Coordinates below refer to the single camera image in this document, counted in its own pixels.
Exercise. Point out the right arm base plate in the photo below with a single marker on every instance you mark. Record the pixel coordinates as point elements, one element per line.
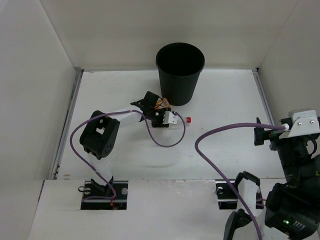
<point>227,199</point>

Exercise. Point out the left aluminium frame rail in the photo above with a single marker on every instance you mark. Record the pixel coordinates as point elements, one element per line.
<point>56,161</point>

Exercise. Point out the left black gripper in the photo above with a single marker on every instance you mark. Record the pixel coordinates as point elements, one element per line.
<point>160,118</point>

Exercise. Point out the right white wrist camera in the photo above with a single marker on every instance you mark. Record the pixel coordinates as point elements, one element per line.
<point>304,122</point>

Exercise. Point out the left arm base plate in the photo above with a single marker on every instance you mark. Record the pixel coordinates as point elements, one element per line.
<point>96,196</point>

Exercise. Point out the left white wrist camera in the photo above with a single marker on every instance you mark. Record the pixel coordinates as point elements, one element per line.
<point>169,118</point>

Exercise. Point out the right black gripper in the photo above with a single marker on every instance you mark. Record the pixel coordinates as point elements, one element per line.
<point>262,135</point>

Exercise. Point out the black plastic waste bin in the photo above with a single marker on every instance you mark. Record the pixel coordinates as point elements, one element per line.
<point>179,66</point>

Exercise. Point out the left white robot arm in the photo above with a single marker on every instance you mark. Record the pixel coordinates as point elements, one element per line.
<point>99,135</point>

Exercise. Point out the aluminium frame rail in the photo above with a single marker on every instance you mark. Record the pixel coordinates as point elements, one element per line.
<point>265,104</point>
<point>56,161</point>

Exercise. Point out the red label clear bottle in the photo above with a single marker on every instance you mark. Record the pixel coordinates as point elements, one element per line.
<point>183,121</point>

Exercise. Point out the right aluminium frame rail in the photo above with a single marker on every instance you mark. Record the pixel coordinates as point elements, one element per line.
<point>265,104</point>

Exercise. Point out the small orange juice bottle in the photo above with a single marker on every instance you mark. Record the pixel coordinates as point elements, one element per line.
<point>162,103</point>

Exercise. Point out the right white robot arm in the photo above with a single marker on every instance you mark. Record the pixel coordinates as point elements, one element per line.
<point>293,207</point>

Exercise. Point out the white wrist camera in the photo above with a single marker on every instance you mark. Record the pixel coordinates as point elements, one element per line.
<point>169,118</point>
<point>304,122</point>

